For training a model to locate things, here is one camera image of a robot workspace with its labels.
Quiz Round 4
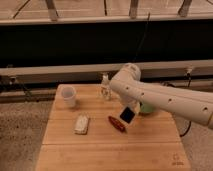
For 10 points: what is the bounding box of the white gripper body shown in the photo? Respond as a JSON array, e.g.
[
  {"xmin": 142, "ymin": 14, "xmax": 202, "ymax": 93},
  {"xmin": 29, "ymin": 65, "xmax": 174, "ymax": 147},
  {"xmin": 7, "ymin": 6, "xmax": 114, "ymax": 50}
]
[{"xmin": 124, "ymin": 101, "xmax": 140, "ymax": 117}]

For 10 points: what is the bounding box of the black eraser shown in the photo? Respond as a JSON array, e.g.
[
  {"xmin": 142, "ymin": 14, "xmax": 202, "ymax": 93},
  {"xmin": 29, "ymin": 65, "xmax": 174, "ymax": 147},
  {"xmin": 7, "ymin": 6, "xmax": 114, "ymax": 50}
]
[{"xmin": 120, "ymin": 107, "xmax": 135, "ymax": 123}]

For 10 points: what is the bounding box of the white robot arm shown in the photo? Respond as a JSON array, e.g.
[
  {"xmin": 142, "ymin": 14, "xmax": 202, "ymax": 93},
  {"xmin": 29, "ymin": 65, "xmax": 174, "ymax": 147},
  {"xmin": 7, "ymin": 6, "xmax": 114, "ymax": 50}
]
[{"xmin": 109, "ymin": 63, "xmax": 213, "ymax": 129}]

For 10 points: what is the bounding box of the green ceramic bowl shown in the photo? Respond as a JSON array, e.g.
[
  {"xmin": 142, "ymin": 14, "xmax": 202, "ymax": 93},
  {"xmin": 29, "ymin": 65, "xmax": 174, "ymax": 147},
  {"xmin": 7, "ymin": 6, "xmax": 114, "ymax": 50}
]
[{"xmin": 139, "ymin": 103, "xmax": 155, "ymax": 115}]

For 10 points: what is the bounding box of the white ceramic cup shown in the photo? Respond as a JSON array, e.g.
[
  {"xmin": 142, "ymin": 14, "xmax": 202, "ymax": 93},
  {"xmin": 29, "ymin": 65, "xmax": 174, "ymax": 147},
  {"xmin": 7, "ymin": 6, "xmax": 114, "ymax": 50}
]
[{"xmin": 61, "ymin": 86, "xmax": 76, "ymax": 108}]

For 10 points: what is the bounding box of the dark red oblong object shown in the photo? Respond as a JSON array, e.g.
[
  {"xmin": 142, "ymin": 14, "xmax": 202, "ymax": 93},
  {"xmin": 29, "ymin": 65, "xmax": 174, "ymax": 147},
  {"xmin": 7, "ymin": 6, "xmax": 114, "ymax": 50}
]
[{"xmin": 108, "ymin": 116, "xmax": 126, "ymax": 132}]

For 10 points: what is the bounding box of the small clear glass bottle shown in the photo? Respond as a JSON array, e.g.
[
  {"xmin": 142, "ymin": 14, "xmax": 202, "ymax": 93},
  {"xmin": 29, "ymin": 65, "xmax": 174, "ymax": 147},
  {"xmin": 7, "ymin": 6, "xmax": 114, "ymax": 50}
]
[{"xmin": 101, "ymin": 73, "xmax": 111, "ymax": 100}]

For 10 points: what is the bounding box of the white wrapped packet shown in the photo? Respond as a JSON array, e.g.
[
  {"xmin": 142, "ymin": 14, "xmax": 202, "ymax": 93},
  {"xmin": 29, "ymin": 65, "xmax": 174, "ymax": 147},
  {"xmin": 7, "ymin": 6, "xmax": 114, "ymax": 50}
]
[{"xmin": 74, "ymin": 115, "xmax": 90, "ymax": 135}]

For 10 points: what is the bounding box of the black floor cable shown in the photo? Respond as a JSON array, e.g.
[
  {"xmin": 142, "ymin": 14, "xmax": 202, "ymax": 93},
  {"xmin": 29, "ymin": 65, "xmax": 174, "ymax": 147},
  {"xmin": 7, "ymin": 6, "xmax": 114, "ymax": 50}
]
[{"xmin": 179, "ymin": 119, "xmax": 192, "ymax": 138}]

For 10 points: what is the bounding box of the grey metal rail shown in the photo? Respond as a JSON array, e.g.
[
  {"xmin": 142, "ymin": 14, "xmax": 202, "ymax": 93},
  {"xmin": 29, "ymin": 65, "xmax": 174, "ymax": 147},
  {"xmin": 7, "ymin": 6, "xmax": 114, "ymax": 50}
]
[{"xmin": 0, "ymin": 60, "xmax": 213, "ymax": 84}]

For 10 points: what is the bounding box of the black hanging cable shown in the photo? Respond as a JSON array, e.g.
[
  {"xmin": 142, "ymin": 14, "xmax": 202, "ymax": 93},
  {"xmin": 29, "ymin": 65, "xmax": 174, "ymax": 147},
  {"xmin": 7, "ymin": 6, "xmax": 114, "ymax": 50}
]
[{"xmin": 132, "ymin": 12, "xmax": 152, "ymax": 65}]

